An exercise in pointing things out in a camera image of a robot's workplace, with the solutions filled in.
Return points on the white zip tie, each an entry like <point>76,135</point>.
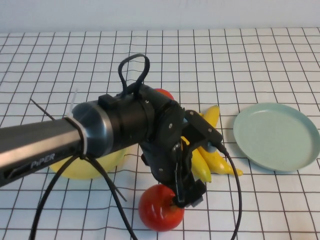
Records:
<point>83,140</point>

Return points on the black zip tie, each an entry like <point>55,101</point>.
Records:
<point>42,109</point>

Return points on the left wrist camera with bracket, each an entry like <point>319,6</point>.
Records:
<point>202,127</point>

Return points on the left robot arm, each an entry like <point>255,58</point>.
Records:
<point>37,140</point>

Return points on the yellow banana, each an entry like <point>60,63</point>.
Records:
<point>218,162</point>
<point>203,171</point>

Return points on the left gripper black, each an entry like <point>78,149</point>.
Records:
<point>160,160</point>

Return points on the red apple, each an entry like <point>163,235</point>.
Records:
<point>155,212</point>
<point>165,93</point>

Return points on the pale blue-green round plate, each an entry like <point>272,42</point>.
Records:
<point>275,137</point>

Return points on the yellow round plate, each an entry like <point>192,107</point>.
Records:
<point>75,171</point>

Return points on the white grid-patterned tablecloth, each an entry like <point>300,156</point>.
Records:
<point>250,62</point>

